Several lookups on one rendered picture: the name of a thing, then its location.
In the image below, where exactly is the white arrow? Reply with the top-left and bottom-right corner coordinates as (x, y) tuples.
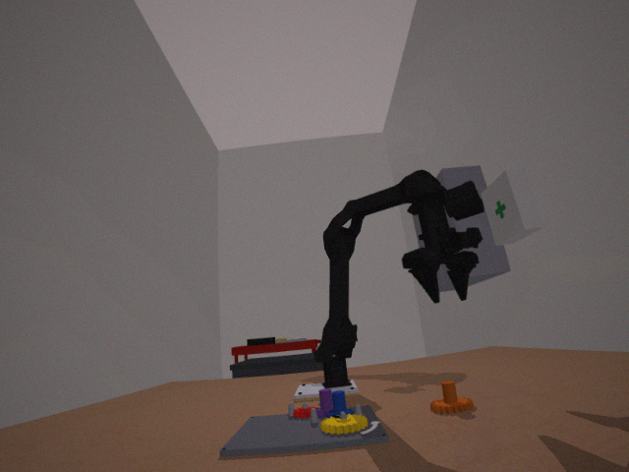
(361, 421), (379, 435)

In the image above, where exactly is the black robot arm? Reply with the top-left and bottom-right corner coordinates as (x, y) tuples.
(314, 170), (485, 388)

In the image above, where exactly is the blue gear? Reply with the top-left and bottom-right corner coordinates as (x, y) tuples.
(327, 390), (355, 419)

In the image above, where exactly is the yellow gear with black stripe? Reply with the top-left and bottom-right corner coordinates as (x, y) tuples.
(321, 414), (368, 435)

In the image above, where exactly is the orange gear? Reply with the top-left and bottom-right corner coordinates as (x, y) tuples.
(430, 381), (474, 415)

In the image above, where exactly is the purple gear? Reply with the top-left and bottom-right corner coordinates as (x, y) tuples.
(316, 388), (334, 418)

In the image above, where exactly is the red gear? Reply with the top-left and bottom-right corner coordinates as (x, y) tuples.
(293, 407), (317, 419)

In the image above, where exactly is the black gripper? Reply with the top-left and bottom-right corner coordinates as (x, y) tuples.
(402, 222), (480, 304)

